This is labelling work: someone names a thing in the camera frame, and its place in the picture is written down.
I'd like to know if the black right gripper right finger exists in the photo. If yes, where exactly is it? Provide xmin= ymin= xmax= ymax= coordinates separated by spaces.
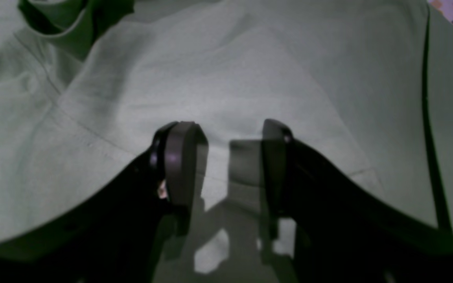
xmin=262 ymin=119 xmax=453 ymax=283

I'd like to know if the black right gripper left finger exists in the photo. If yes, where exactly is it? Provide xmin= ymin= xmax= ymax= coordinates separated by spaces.
xmin=0 ymin=121 xmax=207 ymax=283

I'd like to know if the green T-shirt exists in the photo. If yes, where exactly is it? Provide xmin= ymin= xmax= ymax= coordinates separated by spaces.
xmin=0 ymin=0 xmax=453 ymax=283

